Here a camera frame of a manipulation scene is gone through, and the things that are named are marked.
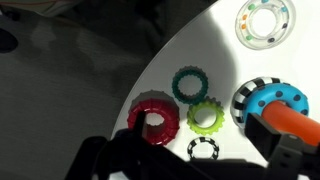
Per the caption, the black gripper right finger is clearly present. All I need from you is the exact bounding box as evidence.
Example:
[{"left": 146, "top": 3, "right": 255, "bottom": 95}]
[{"left": 245, "top": 113, "right": 302, "bottom": 167}]

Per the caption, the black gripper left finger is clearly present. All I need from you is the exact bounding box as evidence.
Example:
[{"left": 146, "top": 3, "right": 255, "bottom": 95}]
[{"left": 133, "top": 111, "right": 146, "bottom": 137}]

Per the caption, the red ridged toy ring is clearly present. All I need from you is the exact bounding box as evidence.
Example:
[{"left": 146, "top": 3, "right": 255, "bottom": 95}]
[{"left": 126, "top": 97, "right": 181, "bottom": 147}]

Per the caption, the orange post ring holder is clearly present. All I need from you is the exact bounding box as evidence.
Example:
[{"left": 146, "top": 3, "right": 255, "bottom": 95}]
[{"left": 232, "top": 76, "right": 320, "bottom": 148}]

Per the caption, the blue polka dot ring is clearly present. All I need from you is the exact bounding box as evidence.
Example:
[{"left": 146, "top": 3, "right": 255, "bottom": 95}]
[{"left": 242, "top": 83, "right": 310, "bottom": 129}]

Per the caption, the small black white ring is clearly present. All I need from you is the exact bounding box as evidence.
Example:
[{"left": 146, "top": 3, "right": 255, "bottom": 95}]
[{"left": 186, "top": 135, "right": 221, "bottom": 161}]

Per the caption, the dark green ridged ring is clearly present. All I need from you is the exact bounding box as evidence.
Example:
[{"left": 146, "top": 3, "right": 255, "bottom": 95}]
[{"left": 171, "top": 65, "right": 210, "bottom": 106}]

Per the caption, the lime green ridged ring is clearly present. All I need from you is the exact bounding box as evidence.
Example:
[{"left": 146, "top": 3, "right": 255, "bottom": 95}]
[{"left": 186, "top": 97, "right": 226, "bottom": 137}]

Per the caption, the white round pedestal table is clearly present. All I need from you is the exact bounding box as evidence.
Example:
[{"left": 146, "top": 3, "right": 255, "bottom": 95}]
[{"left": 109, "top": 0, "right": 320, "bottom": 180}]

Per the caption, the clear ring with beads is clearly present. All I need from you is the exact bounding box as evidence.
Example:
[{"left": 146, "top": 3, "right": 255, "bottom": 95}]
[{"left": 234, "top": 0, "right": 297, "bottom": 51}]

